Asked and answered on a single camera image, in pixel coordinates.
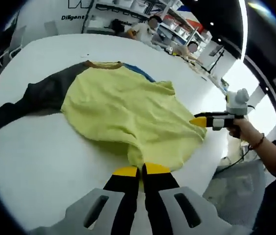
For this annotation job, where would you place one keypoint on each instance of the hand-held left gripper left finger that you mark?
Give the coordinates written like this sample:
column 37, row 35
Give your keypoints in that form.
column 125, row 195

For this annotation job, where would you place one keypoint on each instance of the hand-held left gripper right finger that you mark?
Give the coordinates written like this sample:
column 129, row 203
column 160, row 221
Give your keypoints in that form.
column 160, row 195

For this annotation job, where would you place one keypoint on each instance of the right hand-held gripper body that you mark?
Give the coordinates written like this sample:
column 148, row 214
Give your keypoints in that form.
column 237, row 105

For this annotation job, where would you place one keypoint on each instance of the yellow grey blue garment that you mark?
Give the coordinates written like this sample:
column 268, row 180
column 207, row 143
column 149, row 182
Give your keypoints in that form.
column 128, row 110

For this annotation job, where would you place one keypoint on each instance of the person's right hand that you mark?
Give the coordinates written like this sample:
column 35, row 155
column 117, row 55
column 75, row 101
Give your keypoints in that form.
column 244, row 129

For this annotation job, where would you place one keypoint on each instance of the black tripod stand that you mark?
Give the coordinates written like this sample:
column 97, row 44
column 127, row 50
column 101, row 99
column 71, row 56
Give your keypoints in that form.
column 215, row 50

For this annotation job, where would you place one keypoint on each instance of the long ceiling light strip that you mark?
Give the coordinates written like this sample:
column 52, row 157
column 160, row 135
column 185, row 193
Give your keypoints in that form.
column 246, row 36

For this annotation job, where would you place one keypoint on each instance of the shelf rack with bins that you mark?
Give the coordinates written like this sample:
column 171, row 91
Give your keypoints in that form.
column 182, row 29

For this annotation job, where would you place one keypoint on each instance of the grey metal shelf rack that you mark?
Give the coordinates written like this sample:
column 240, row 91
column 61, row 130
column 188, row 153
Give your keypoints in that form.
column 128, row 13

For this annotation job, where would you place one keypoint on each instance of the white box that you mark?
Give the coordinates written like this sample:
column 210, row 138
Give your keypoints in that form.
column 96, row 25

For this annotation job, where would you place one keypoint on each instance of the grey office chair with armrests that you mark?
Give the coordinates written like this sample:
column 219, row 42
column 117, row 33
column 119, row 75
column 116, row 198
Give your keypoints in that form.
column 19, row 36

